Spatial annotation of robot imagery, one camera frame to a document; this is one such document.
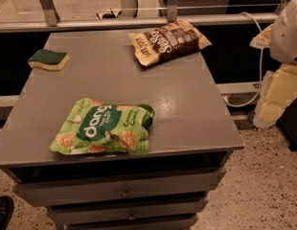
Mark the green rice chip bag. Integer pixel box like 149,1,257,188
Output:
50,98,154,155

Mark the grey drawer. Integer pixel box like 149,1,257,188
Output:
48,196,209,224
13,167,226,207
68,214,197,230

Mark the black shoe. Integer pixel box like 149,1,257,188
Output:
0,195,13,230

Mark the middle grey drawer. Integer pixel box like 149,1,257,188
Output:
48,196,209,224

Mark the brown salsa chip bag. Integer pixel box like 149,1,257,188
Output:
128,20,212,66

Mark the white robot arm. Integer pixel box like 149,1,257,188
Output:
269,0,297,65

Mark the bottom grey drawer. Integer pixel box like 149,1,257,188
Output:
68,214,197,230

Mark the yellow foam block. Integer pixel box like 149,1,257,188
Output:
253,63,297,128

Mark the green yellow sponge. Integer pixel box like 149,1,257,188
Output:
28,49,70,71

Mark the grey drawer cabinet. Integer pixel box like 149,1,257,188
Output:
0,28,245,230

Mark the white cable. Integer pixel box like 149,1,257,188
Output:
222,11,265,108

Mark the grey metal railing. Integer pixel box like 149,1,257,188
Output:
0,0,289,33

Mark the top grey drawer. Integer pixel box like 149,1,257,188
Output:
13,167,226,207

